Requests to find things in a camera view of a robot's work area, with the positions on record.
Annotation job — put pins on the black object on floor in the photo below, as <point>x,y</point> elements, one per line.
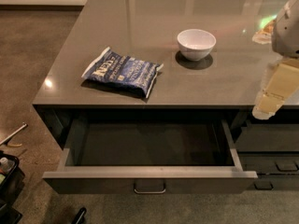
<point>80,216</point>

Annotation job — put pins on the black cart with bottle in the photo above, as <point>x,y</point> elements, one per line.
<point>10,187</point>

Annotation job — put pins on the metal drawer handle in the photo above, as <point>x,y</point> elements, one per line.
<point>149,186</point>

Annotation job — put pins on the metal rod on floor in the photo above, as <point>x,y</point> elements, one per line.
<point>10,136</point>

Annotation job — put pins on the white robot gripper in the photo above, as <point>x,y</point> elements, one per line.
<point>287,34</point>

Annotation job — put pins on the blue potato chip bag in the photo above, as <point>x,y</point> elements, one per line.
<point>124,72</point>

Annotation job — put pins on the white ceramic bowl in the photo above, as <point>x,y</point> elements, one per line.
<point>195,44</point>

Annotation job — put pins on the open grey top drawer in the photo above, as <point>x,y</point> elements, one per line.
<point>189,157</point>

